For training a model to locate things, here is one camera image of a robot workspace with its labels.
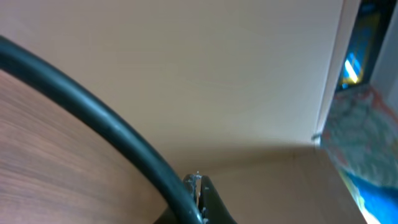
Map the dark monitor screen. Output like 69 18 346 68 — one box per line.
336 0 397 92

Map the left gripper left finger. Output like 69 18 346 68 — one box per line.
154 174 199 224

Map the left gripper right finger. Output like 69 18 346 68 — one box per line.
198 175 236 224

